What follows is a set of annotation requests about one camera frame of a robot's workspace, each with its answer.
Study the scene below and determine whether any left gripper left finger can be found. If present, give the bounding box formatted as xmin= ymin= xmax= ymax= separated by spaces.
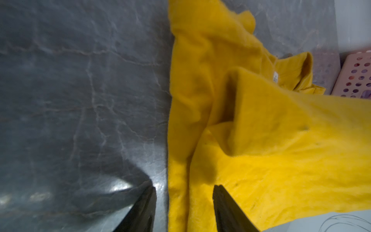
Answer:
xmin=113 ymin=186 xmax=157 ymax=232

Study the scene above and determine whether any pink plastic basket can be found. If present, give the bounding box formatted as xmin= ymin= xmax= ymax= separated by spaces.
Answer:
xmin=331 ymin=50 xmax=371 ymax=100

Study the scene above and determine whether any yellow t-shirt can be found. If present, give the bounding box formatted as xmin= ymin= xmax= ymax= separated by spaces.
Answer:
xmin=168 ymin=1 xmax=371 ymax=232

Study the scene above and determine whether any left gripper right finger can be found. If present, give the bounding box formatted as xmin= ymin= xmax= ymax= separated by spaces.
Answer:
xmin=213 ymin=185 xmax=259 ymax=232

